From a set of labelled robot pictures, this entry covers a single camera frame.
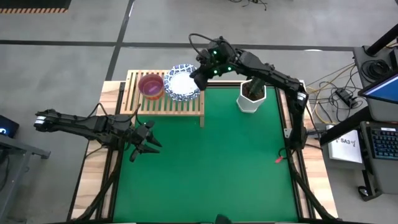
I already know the white hexagonal plant pot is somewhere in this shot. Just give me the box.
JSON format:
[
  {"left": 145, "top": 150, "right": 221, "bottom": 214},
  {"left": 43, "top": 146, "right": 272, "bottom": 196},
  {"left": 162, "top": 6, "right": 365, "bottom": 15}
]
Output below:
[{"left": 236, "top": 81, "right": 267, "bottom": 114}]

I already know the wooden slatted shelf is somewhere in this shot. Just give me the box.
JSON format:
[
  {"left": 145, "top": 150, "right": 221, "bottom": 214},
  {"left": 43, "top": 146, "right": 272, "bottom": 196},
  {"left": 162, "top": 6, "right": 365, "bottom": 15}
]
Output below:
[{"left": 119, "top": 68, "right": 206, "bottom": 128}]

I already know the black table-level camera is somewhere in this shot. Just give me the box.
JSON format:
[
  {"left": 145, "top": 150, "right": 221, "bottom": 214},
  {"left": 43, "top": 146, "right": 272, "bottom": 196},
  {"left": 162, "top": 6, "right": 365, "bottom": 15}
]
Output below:
[{"left": 214, "top": 213, "right": 233, "bottom": 224}]

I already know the purple translucent plastic bowl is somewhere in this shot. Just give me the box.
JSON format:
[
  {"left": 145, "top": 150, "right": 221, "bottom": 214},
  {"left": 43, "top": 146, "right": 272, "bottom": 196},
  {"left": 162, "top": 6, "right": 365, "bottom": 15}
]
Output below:
[{"left": 137, "top": 73, "right": 165, "bottom": 97}]

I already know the laptop with blue screen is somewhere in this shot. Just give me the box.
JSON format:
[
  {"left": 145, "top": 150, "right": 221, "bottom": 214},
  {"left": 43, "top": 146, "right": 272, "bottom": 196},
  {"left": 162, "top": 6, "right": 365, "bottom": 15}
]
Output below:
[{"left": 357, "top": 72, "right": 398, "bottom": 105}]

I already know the coiled black cable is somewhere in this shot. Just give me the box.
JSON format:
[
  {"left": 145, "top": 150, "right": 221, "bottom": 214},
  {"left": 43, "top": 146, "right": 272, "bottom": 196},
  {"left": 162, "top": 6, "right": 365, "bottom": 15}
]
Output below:
[{"left": 360, "top": 58, "right": 392, "bottom": 82}]

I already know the black power brick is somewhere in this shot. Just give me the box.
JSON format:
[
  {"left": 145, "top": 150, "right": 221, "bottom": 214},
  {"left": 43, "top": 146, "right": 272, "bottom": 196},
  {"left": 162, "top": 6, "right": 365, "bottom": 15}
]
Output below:
[{"left": 335, "top": 88, "right": 355, "bottom": 105}]

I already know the wooden table with black frame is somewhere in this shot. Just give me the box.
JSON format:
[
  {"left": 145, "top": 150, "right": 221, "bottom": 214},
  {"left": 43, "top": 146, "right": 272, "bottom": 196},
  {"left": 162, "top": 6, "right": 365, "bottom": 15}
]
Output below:
[{"left": 70, "top": 80, "right": 340, "bottom": 224}]

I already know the black computer keyboard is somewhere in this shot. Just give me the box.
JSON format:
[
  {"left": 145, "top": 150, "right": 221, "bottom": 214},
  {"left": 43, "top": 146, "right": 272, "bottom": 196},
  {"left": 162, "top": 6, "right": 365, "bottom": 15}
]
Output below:
[{"left": 369, "top": 126, "right": 398, "bottom": 161}]

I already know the orange translucent plastic bowl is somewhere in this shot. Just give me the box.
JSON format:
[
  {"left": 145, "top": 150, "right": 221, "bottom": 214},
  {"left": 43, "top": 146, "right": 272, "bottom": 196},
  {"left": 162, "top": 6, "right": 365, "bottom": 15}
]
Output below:
[{"left": 139, "top": 88, "right": 165, "bottom": 101}]

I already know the black mat with striped edge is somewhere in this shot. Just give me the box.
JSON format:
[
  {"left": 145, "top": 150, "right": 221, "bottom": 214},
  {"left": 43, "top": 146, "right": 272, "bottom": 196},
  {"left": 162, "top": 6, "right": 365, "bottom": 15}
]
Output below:
[{"left": 0, "top": 0, "right": 72, "bottom": 14}]

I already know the green table mat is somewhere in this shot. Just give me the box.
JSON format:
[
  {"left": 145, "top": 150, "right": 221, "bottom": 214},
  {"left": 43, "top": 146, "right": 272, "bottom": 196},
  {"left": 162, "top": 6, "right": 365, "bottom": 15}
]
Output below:
[{"left": 113, "top": 86, "right": 299, "bottom": 223}]

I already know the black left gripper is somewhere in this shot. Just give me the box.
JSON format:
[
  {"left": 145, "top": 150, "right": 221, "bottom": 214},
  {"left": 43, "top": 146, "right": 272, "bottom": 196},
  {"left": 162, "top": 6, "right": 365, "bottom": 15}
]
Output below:
[{"left": 129, "top": 120, "right": 163, "bottom": 163}]

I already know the black device with blue light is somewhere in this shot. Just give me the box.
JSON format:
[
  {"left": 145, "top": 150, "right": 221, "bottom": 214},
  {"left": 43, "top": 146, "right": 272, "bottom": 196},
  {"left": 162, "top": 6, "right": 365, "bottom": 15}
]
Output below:
[{"left": 0, "top": 114, "right": 20, "bottom": 139}]

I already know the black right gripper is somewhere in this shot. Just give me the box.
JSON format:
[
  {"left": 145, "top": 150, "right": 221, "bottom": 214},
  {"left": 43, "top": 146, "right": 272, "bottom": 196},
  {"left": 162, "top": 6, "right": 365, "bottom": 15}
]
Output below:
[{"left": 189, "top": 46, "right": 233, "bottom": 91}]

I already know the yellow floor cable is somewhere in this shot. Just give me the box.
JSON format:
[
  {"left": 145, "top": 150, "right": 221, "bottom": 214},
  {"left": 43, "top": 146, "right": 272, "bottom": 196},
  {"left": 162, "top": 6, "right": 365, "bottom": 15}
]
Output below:
[{"left": 306, "top": 63, "right": 356, "bottom": 125}]

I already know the black stand pole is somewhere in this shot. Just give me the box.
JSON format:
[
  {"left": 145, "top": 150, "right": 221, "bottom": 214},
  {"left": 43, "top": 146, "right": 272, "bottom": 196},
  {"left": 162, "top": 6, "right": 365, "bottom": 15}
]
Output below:
[
  {"left": 319, "top": 106, "right": 374, "bottom": 146},
  {"left": 365, "top": 23, "right": 398, "bottom": 57}
]

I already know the white box with black print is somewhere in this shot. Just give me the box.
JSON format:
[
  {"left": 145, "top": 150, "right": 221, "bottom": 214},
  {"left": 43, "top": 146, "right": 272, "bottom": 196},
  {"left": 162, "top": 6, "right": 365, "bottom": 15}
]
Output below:
[{"left": 328, "top": 129, "right": 364, "bottom": 165}]

